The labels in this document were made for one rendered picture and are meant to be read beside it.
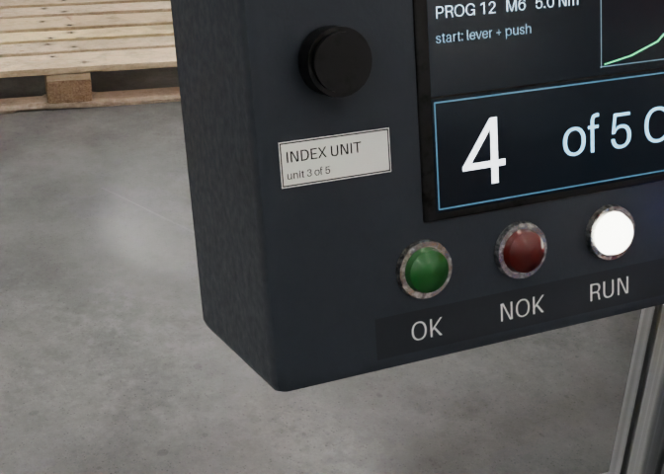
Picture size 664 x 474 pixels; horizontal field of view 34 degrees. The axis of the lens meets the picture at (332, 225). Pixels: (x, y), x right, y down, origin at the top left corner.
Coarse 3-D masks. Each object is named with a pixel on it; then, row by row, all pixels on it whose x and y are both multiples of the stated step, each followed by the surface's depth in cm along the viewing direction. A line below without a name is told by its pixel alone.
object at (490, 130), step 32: (480, 96) 47; (512, 96) 47; (448, 128) 46; (480, 128) 47; (512, 128) 48; (448, 160) 46; (480, 160) 47; (512, 160) 48; (448, 192) 47; (480, 192) 48; (512, 192) 48
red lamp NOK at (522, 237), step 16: (512, 224) 49; (528, 224) 49; (512, 240) 48; (528, 240) 48; (544, 240) 49; (496, 256) 48; (512, 256) 48; (528, 256) 48; (544, 256) 49; (512, 272) 49; (528, 272) 49
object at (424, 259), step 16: (432, 240) 47; (400, 256) 47; (416, 256) 46; (432, 256) 46; (448, 256) 47; (400, 272) 46; (416, 272) 46; (432, 272) 46; (448, 272) 47; (416, 288) 47; (432, 288) 47
